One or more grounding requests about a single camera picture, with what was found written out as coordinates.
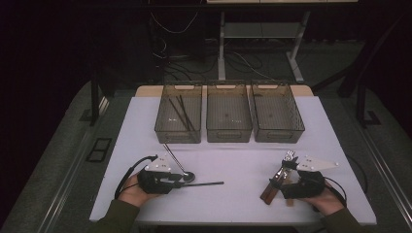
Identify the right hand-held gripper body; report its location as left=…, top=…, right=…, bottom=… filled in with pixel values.
left=281, top=154, right=340, bottom=200

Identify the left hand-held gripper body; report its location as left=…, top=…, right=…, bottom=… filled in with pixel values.
left=137, top=154, right=183, bottom=195

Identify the metal spoon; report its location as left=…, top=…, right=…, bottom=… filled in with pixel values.
left=162, top=143, right=196, bottom=183

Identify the fork with dark wooden handle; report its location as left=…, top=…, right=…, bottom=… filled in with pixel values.
left=259, top=150, right=298, bottom=206

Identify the brown chopstick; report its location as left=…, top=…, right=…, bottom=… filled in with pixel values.
left=167, top=97, right=191, bottom=131

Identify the smoky transparent plastic bin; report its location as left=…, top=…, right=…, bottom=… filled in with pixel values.
left=251, top=81, right=306, bottom=144
left=206, top=82, right=253, bottom=144
left=154, top=83, right=203, bottom=145

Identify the person's left hand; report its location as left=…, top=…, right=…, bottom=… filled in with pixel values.
left=117, top=174, right=159, bottom=208

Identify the person's right hand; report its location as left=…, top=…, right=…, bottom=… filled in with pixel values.
left=297, top=181, right=345, bottom=217

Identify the white table mat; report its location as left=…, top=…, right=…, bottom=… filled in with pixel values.
left=88, top=96, right=378, bottom=226

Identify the black metal stand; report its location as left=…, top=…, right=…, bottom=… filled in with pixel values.
left=312, top=13, right=412, bottom=129

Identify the grey metal stand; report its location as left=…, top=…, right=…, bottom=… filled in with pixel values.
left=217, top=11, right=307, bottom=84

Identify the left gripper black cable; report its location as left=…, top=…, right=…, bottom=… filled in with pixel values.
left=114, top=154, right=158, bottom=200

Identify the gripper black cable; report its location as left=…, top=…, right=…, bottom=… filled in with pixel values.
left=324, top=154, right=369, bottom=209
left=114, top=154, right=158, bottom=200

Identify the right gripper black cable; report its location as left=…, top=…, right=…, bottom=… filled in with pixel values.
left=324, top=154, right=369, bottom=209

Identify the black floor frame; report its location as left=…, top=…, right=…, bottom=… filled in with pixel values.
left=86, top=137, right=114, bottom=163

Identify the black upright post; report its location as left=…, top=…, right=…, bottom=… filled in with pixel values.
left=89, top=72, right=102, bottom=127

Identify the bundle of black floor cables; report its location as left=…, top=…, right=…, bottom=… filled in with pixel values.
left=152, top=35, right=270, bottom=83

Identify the hanging white cable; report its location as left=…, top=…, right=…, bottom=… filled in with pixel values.
left=150, top=11, right=199, bottom=35

